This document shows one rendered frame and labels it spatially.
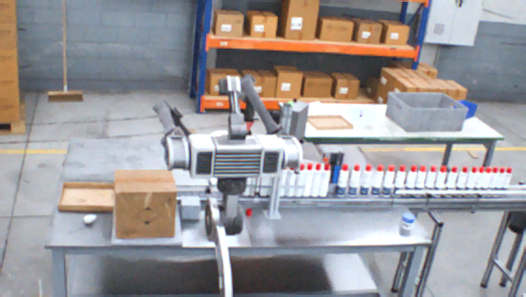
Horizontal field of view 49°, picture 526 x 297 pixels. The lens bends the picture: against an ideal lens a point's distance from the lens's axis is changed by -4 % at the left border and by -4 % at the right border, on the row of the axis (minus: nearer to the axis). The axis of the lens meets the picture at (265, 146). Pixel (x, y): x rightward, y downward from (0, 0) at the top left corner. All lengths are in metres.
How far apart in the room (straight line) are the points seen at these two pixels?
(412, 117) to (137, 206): 2.77
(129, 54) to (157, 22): 0.53
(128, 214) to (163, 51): 4.78
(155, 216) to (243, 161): 0.68
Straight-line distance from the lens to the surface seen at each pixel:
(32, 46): 7.59
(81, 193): 3.53
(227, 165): 2.55
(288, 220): 3.41
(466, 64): 9.26
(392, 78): 7.34
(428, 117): 5.15
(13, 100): 6.26
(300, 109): 3.18
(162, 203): 3.00
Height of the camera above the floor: 2.55
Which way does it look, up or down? 24 degrees down
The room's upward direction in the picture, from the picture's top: 7 degrees clockwise
